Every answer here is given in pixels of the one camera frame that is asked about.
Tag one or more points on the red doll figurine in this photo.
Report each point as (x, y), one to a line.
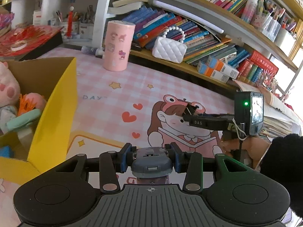
(69, 22)

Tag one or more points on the white tape roll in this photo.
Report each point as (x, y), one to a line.
(19, 45)

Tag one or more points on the white pen holder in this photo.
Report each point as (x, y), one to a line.
(285, 41)

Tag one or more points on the orange plush toy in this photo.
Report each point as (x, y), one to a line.
(31, 101)

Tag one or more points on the white quilted pearl handbag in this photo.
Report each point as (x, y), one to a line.
(168, 49)

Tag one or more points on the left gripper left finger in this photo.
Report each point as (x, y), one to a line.
(113, 162)

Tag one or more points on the grey purple small toy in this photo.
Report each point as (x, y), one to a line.
(151, 166)

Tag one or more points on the teal mini stapler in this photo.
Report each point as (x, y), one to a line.
(23, 120)

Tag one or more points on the person's right hand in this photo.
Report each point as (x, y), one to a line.
(255, 146)

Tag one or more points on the upper orange white box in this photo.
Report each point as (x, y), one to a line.
(224, 68)

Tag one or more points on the yellow cardboard box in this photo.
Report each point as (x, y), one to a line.
(56, 80)

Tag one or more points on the purple glue bottle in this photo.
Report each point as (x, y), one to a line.
(92, 51)

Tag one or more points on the white wooden bookshelf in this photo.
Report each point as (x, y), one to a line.
(196, 10)

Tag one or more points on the pink cartoon desk mat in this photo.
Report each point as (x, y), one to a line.
(116, 107)

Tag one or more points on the orange white box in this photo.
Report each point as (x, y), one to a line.
(224, 68)
(212, 73)

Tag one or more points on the pink cylindrical container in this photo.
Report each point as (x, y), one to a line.
(117, 44)

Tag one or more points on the black furry sleeve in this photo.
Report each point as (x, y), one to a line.
(283, 164)

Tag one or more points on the black binder clip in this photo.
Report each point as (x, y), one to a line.
(190, 111)

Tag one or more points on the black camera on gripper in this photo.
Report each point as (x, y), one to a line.
(249, 110)

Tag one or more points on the red paper decoration sheet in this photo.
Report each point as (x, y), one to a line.
(39, 39)

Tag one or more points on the red dictionary book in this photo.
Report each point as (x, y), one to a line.
(263, 62)

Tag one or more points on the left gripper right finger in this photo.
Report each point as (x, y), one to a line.
(190, 163)

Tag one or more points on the lower orange white box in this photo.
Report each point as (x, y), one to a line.
(212, 73)

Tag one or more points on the stack of papers and notebooks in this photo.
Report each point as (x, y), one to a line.
(279, 120)

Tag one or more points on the pink plush pig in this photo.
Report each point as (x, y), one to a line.
(9, 87)

